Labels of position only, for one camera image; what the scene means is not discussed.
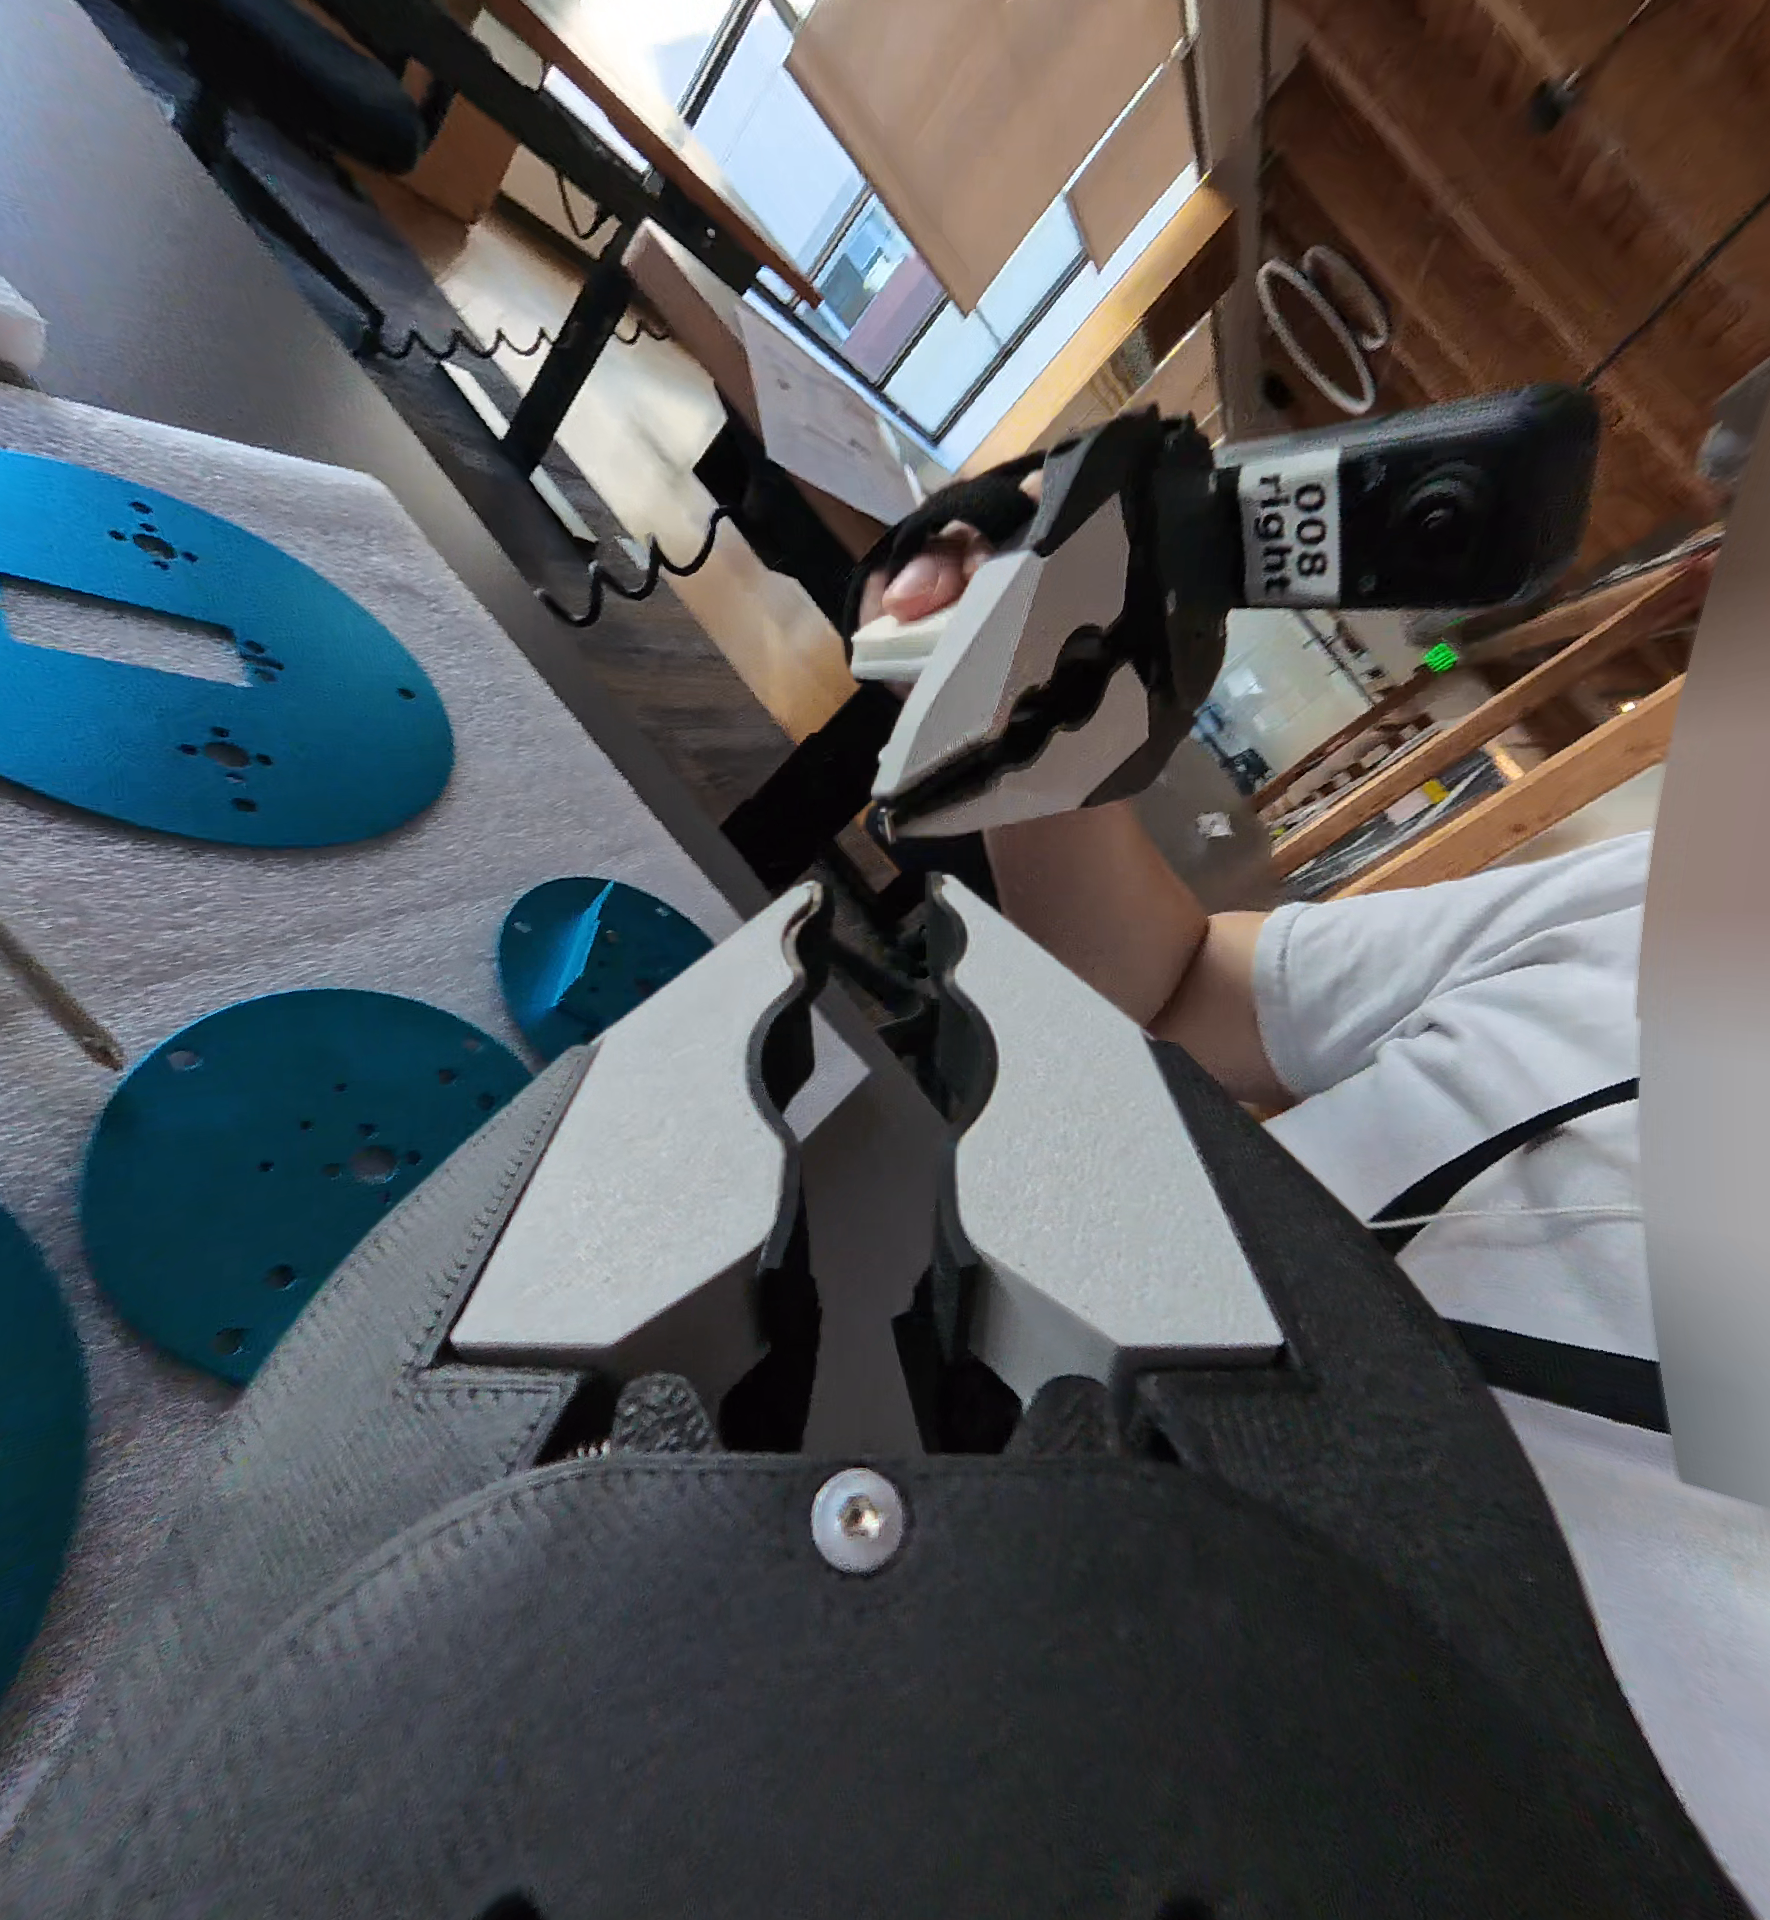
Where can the tan roller blind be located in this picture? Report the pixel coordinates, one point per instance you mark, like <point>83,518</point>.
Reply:
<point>974,137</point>

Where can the small blue round disc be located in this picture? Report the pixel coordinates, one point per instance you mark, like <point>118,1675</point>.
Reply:
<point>570,959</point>

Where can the person's right hand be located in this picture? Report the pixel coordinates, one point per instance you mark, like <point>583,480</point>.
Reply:
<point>937,578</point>

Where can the blue round plate with holes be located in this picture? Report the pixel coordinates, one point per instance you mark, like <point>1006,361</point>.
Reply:
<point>226,1185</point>

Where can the grey desk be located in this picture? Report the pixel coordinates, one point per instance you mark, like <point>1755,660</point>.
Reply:
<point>151,301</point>

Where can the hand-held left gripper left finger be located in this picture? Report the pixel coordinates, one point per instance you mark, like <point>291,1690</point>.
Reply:
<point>632,1201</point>

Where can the printed instruction booklet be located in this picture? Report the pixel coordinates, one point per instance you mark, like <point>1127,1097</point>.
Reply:
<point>825,413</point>

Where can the person's right forearm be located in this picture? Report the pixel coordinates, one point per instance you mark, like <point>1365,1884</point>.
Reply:
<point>1112,931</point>

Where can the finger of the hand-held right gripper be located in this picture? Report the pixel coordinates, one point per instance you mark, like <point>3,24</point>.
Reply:
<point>1006,660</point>
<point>1080,767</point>

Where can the desk with booklet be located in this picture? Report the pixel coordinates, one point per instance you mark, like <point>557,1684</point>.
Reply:
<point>675,285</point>

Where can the black office chair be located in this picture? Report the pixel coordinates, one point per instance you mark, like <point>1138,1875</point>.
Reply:
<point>329,90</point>

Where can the wood edged office desk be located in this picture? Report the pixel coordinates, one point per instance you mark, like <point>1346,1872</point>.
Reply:
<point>583,338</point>

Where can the blue plate with rectangular hole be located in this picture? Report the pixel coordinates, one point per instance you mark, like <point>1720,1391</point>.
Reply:
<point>346,752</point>

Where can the white foam sheet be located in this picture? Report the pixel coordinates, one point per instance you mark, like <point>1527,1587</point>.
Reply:
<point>151,931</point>

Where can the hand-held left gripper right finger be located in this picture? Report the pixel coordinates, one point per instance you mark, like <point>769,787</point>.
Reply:
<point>1112,1201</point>

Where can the large office window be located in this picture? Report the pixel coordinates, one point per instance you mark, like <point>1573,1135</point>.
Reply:
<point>887,270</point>

